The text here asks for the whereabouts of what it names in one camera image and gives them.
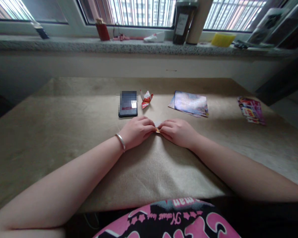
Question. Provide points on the pile of plastic bags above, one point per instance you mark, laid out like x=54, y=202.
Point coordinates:
x=275, y=27

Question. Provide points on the dark tall bottle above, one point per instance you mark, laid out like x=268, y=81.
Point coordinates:
x=182, y=23

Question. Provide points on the yellow square container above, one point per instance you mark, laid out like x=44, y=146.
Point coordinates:
x=223, y=39

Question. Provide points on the black smartphone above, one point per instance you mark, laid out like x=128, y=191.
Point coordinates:
x=128, y=103

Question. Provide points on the stack of colourful paper sheets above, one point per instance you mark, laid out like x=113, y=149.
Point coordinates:
x=190, y=103

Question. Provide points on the person's right hand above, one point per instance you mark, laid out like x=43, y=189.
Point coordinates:
x=178, y=134

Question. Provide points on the beige tall tube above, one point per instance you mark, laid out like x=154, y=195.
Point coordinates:
x=197, y=22

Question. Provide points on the red cylinder container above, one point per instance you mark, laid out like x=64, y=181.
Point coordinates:
x=103, y=31

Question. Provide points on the pink printed paper wrapper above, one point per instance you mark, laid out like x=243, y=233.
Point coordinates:
x=251, y=109

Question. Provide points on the red white origami crane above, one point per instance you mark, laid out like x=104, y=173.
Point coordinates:
x=146, y=98

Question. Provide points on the dark brush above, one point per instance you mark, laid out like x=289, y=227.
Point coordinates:
x=41, y=30

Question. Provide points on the beige table cloth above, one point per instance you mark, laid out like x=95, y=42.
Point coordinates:
x=144, y=138

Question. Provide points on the window with bars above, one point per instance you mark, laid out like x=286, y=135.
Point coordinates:
x=149, y=13

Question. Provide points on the small paper piece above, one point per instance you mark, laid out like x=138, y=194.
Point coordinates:
x=157, y=127

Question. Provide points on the person's body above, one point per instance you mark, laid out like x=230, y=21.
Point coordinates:
x=168, y=219

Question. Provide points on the person's left hand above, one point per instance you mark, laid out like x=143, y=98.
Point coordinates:
x=135, y=132

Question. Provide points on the white small shoe figurine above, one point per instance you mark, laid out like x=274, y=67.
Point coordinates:
x=153, y=37

